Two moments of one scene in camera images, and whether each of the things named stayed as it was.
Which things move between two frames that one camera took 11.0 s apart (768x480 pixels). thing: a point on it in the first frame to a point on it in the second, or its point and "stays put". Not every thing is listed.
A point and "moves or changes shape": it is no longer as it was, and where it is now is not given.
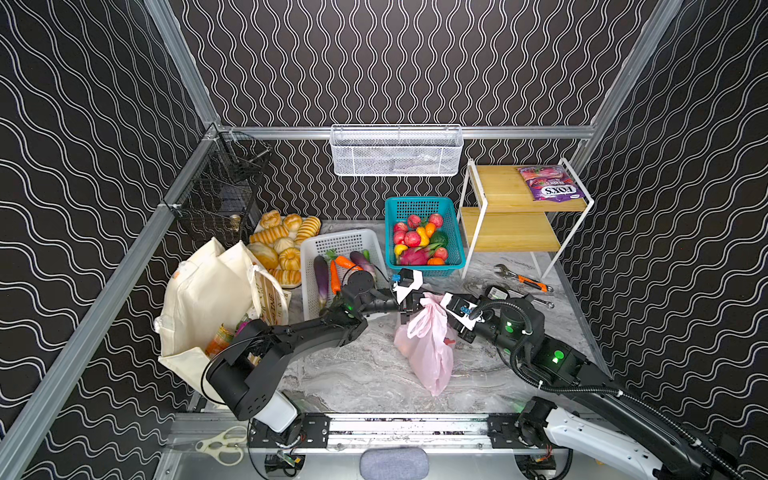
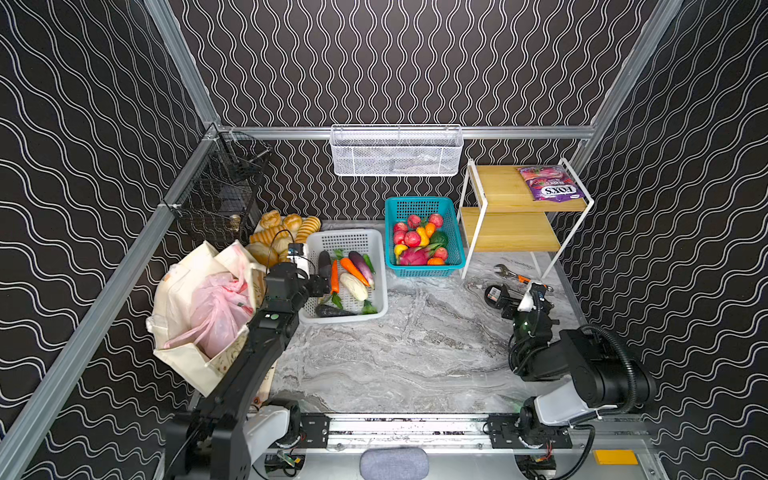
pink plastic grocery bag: [428, 342] to [220, 305]
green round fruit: [439, 238] stays put
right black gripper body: [450, 313] to [508, 302]
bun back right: [293, 221] stays put
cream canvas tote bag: [212, 289] moves or changes shape
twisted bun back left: [270, 219] stays put
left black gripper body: [405, 303] to [315, 285]
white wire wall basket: [396, 150] stays put
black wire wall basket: [217, 195] stays put
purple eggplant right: [359, 260] stays put
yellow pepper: [424, 240] stays put
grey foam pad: [394, 463] stays put
